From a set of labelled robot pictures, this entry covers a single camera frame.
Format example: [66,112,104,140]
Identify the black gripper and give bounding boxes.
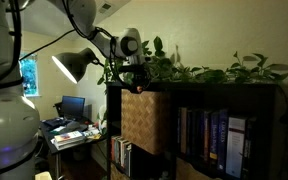
[118,63,153,95]

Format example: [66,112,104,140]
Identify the woven bamboo basket drawer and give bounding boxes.
[120,88,172,156]

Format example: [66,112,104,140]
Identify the green pothos plant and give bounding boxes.
[96,35,288,86]

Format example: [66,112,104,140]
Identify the white orchid flowers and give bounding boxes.
[96,104,108,135]

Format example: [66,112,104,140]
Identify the tan spine book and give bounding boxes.
[179,107,188,155]

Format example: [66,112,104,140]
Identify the grey desk lamp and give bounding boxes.
[51,47,100,85]

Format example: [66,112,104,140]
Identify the computer monitor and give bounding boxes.
[61,95,86,122]

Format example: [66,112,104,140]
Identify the red spine book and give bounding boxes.
[110,135,117,162]

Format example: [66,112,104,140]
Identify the dark spine books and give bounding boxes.
[186,109,206,159]

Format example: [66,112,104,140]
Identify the black cube bookshelf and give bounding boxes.
[105,80,285,180]

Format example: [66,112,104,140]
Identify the grey spine book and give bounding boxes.
[123,141,133,178]

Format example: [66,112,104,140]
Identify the orange spine book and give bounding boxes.
[203,109,215,163]

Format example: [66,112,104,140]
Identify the stack of books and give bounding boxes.
[52,130,87,151]

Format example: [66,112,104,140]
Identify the blue book with yellow label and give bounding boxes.
[209,110,221,162]

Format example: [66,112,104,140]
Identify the woven bamboo basket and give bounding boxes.
[175,157,222,180]
[109,163,130,180]

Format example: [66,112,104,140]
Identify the tall blue book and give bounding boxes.
[217,108,230,173]

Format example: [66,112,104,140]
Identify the dark desk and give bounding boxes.
[38,118,107,180]

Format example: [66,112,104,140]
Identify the white spine book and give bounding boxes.
[225,115,248,179]

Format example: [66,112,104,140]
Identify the black spine book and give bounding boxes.
[242,115,259,180]

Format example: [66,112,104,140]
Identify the cream box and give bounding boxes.
[34,170,53,180]

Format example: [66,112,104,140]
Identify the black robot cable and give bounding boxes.
[17,0,128,88]

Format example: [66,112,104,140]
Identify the window with white frame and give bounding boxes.
[18,51,40,99]

